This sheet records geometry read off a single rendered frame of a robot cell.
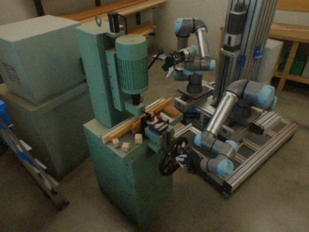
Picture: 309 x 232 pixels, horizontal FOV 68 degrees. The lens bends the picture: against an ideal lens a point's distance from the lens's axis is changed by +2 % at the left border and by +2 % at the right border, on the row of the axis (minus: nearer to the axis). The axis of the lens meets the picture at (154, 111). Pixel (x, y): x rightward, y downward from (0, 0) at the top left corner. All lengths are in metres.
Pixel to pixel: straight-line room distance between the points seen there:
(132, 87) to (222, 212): 1.43
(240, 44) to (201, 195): 1.39
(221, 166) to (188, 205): 1.16
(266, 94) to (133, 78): 0.74
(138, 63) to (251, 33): 0.91
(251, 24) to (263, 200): 1.54
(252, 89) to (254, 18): 0.63
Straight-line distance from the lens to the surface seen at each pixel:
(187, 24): 1.86
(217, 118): 1.30
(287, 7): 4.37
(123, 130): 1.53
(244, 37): 1.90
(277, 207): 2.47
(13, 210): 2.59
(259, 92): 1.36
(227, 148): 1.22
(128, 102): 1.55
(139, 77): 1.33
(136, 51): 1.26
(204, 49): 1.72
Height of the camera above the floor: 1.92
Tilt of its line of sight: 36 degrees down
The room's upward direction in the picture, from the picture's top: 2 degrees counter-clockwise
